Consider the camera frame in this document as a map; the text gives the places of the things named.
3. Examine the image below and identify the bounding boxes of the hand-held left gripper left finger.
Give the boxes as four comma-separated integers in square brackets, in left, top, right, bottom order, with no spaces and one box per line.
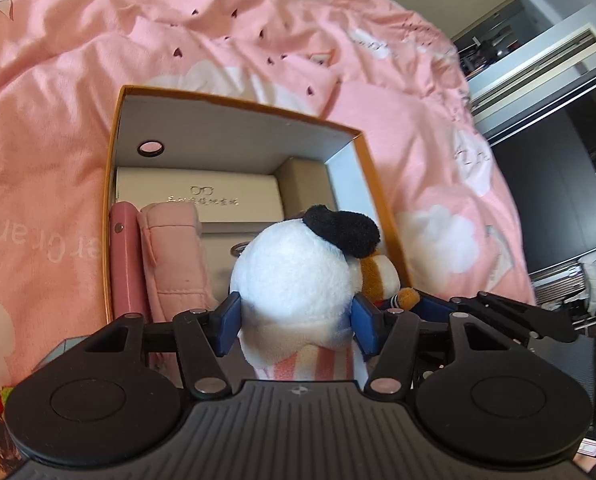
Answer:
[82,291,243,400]

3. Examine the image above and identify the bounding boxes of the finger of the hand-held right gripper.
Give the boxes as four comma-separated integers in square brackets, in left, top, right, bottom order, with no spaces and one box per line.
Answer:
[414,290,459,322]
[450,291,581,343]

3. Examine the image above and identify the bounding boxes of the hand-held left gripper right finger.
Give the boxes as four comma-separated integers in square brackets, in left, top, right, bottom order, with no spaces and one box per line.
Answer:
[352,292,524,397]

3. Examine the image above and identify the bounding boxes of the white plush toy pink stripes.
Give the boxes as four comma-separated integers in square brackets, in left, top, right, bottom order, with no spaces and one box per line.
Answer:
[229,204,383,381]

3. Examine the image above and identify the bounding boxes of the pink fabric pouch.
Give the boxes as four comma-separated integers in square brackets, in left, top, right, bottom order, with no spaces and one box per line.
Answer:
[136,204,219,321]

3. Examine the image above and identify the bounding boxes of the pink notebook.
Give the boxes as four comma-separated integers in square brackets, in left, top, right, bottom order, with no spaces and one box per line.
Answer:
[109,201,153,321]

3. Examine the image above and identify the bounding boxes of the white long glasses box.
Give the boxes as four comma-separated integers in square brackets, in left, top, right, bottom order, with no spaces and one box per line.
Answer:
[115,167,285,223]

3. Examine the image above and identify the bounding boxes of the grey-brown small box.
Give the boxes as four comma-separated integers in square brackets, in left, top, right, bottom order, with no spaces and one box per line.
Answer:
[276,156,339,221]

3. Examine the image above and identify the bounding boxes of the orange cardboard box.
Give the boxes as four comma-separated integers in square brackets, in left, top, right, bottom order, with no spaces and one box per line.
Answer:
[102,85,413,326]

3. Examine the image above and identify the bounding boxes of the pink printed blanket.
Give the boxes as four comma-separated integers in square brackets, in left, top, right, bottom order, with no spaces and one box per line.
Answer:
[0,0,536,401]

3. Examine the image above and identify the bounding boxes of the white sliding door frame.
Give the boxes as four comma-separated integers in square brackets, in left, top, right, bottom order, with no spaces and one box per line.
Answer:
[468,22,596,136]

